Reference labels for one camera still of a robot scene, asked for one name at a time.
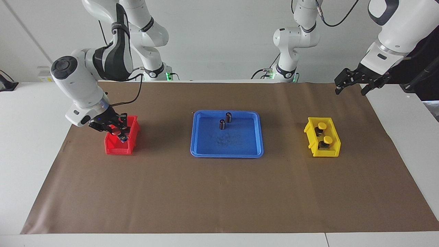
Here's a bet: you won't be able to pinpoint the dark background panel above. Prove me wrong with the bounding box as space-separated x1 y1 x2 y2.
389 33 439 102

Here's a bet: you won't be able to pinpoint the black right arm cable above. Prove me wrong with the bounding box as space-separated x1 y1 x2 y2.
98 19 144 105

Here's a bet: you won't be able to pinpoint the red plastic bin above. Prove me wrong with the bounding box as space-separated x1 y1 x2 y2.
104 115 141 155

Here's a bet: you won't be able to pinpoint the brown paper table mat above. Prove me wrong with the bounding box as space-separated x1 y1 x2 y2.
21 81 439 235

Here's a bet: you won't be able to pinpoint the blue plastic tray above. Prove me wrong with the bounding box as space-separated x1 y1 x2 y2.
190 110 264 158

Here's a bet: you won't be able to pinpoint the white wall power strip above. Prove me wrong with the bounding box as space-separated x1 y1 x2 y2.
37 67 55 83

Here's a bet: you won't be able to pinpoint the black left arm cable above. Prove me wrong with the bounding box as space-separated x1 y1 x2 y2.
316 0 360 27

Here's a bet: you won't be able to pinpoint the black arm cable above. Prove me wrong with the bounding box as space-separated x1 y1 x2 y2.
98 19 144 105
316 0 360 27

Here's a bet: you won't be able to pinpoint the yellow plastic bin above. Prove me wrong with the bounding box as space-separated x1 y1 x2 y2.
304 117 341 157

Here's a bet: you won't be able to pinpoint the black device at table edge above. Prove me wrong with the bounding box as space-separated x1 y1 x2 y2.
0 70 19 92

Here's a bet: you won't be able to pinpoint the red push button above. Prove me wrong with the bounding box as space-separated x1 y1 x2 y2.
110 126 128 143

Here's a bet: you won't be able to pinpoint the black stand pole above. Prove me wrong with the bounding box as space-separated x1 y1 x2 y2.
400 57 439 93

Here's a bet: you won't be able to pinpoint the black left base cables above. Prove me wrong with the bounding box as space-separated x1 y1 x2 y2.
251 53 281 80

